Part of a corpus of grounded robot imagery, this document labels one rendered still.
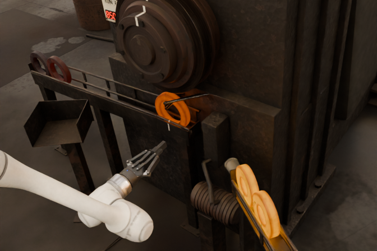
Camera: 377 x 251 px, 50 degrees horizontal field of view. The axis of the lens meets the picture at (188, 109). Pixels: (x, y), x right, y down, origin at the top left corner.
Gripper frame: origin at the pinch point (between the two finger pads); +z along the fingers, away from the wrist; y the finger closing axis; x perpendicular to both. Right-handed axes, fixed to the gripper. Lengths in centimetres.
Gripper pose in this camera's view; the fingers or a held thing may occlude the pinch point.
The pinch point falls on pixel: (159, 148)
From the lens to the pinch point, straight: 166.1
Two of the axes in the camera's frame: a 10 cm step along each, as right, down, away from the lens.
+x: -1.4, -7.6, -6.3
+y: 7.7, 3.2, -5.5
